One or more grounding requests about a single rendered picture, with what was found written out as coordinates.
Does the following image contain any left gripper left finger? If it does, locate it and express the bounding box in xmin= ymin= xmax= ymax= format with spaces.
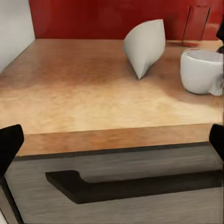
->
xmin=0 ymin=124 xmax=24 ymax=179

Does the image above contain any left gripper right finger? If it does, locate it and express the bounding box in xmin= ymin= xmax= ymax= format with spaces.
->
xmin=209 ymin=124 xmax=224 ymax=162

